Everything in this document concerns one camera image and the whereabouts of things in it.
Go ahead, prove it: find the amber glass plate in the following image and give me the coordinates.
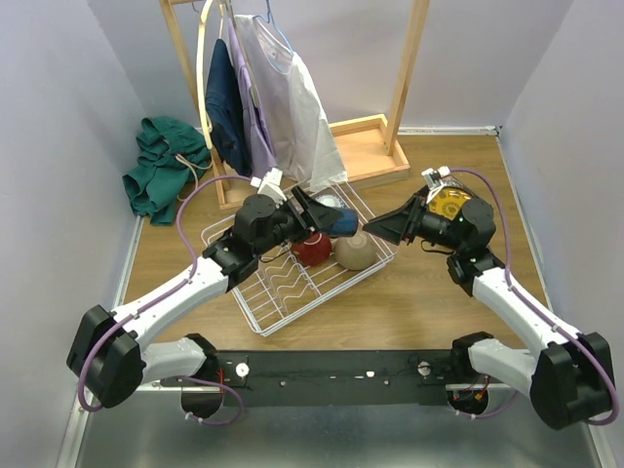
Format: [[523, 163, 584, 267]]
[[428, 187, 474, 220]]

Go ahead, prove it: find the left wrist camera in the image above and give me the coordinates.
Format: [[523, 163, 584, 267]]
[[250, 168, 287, 208]]

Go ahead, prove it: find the blue white patterned bowl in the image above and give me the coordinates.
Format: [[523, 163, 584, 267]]
[[314, 193, 348, 210]]

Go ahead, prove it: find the dark blue cup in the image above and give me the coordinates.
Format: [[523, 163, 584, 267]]
[[323, 208, 359, 238]]

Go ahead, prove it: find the navy blue garment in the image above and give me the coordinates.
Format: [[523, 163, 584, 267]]
[[205, 39, 253, 177]]

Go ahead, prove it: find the aluminium frame rail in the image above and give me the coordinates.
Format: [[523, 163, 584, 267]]
[[56, 214, 162, 468]]

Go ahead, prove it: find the white t-shirt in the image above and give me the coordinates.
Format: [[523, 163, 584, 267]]
[[234, 15, 347, 191]]

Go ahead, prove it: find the wooden clothes rack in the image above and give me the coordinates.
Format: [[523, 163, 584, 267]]
[[160, 1, 430, 188]]

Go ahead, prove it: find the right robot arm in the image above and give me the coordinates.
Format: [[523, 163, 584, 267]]
[[364, 194, 620, 430]]

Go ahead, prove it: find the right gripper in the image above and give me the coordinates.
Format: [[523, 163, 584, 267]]
[[365, 193, 466, 252]]

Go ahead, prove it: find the white wire dish rack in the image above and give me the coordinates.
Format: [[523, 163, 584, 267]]
[[200, 180, 400, 337]]

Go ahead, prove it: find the blue wire hanger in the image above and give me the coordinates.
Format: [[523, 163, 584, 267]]
[[253, 0, 294, 57]]

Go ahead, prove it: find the lavender shirt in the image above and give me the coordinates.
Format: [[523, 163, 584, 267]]
[[227, 18, 277, 179]]

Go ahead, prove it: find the green hoodie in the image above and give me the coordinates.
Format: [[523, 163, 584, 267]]
[[122, 116, 212, 225]]

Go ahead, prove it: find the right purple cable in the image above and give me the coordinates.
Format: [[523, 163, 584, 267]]
[[448, 167, 616, 426]]

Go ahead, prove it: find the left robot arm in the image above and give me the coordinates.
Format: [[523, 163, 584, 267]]
[[66, 187, 343, 411]]

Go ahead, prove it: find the red bowl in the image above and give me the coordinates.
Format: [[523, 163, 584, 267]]
[[291, 232, 332, 267]]

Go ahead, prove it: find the purple cable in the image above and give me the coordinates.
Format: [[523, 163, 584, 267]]
[[77, 175, 262, 413], [448, 167, 616, 426]]

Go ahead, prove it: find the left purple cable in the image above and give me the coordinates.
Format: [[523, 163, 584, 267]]
[[77, 175, 262, 413]]

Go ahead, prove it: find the black floral square plate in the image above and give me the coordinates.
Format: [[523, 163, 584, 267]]
[[444, 175, 478, 199]]

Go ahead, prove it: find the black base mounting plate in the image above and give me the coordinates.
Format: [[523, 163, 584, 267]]
[[160, 348, 506, 409]]

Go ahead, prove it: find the beige ceramic bowl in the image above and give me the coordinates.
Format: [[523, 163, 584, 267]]
[[333, 231, 376, 271]]

